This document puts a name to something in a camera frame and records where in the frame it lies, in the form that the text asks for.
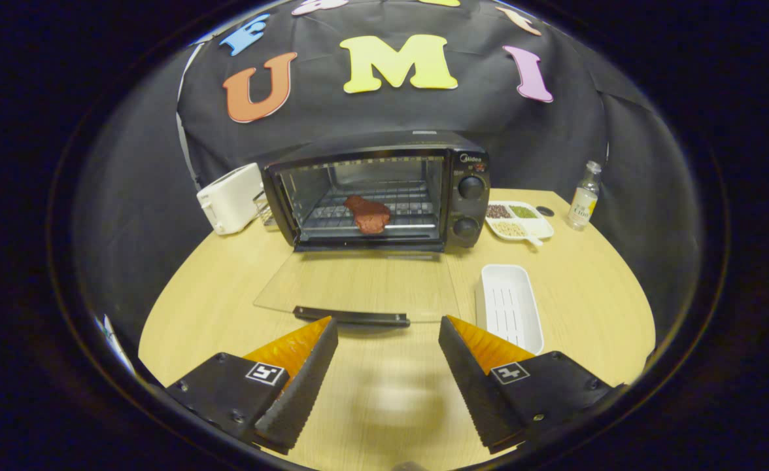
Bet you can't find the white divided dish with grains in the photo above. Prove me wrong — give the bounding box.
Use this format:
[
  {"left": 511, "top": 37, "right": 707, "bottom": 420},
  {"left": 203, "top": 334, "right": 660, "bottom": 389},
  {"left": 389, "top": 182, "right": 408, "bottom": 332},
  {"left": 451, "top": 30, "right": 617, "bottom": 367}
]
[{"left": 485, "top": 200, "right": 555, "bottom": 247}]

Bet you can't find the white rectangular tray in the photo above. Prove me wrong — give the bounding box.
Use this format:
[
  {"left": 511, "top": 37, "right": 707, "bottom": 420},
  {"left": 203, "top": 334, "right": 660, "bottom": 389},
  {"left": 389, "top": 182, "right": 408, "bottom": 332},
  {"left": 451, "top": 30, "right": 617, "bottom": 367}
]
[{"left": 475, "top": 264, "right": 545, "bottom": 356}]

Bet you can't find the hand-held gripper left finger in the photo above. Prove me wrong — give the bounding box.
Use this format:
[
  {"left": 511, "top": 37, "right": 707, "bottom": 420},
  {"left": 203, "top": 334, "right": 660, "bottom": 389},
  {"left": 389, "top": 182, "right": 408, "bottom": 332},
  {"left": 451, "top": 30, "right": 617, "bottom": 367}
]
[{"left": 162, "top": 316, "right": 339, "bottom": 455}]

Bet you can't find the white toaster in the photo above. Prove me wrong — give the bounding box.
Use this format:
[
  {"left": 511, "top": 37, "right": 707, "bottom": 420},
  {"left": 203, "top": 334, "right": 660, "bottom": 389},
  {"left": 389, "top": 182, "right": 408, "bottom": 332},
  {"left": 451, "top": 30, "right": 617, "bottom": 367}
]
[{"left": 196, "top": 162, "right": 265, "bottom": 236}]

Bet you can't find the black toaster oven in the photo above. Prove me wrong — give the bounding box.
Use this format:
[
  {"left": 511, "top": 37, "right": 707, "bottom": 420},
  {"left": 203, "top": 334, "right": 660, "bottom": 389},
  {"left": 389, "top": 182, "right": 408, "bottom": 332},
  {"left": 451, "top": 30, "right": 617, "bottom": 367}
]
[{"left": 254, "top": 130, "right": 492, "bottom": 328}]

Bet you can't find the clear bottle with yellow label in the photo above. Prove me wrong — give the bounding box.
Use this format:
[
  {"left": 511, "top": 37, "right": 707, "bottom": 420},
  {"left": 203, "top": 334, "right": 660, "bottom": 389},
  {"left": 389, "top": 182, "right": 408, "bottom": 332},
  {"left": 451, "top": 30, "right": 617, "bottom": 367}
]
[{"left": 566, "top": 161, "right": 602, "bottom": 231}]

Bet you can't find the red raw meat piece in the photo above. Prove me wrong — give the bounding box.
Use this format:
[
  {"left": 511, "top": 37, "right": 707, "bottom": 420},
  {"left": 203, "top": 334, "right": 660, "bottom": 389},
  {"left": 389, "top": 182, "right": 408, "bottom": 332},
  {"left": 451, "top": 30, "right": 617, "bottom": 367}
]
[{"left": 344, "top": 194, "right": 392, "bottom": 235}]

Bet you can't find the metal wire rack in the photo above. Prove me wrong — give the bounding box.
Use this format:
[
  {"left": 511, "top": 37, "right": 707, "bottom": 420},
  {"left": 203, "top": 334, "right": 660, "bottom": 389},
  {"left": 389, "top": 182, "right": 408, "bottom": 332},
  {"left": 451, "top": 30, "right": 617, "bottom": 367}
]
[{"left": 252, "top": 191, "right": 278, "bottom": 228}]

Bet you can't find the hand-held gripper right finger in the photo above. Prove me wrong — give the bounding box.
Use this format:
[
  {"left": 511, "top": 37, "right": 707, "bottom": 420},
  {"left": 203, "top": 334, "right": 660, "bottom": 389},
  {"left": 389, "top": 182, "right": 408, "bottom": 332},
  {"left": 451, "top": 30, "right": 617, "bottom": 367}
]
[{"left": 438, "top": 314, "right": 624, "bottom": 454}]

